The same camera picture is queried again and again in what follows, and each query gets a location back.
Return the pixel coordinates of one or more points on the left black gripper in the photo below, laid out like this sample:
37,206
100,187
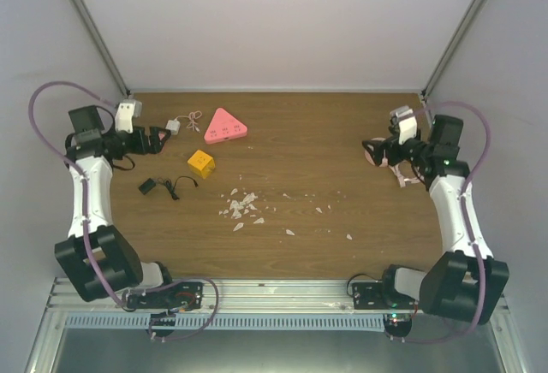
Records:
141,147

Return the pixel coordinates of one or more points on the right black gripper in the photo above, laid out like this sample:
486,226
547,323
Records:
379,147

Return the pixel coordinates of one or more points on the white USB charger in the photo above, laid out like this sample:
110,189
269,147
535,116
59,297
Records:
173,126

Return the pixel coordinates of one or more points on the black power adapter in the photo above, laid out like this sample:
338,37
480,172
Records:
146,186

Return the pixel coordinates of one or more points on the yellow cube socket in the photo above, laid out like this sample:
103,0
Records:
201,164

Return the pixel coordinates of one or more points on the pink triangular power strip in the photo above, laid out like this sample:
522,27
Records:
224,127

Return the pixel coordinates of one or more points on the round pink socket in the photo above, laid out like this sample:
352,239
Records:
369,154

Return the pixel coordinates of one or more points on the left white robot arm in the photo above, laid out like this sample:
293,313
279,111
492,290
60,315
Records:
95,257

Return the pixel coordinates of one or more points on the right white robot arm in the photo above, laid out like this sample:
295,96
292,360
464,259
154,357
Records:
466,283

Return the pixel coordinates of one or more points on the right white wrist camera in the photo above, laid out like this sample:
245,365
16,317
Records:
404,122

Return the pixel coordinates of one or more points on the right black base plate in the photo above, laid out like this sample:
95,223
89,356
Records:
369,295

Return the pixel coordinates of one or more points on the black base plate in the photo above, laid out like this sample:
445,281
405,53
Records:
369,295
185,296

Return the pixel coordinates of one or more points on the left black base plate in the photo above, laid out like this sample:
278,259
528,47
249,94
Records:
185,296

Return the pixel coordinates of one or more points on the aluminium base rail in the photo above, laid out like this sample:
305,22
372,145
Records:
236,296

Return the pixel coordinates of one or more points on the slotted cable duct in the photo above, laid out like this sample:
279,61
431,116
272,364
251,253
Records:
308,322

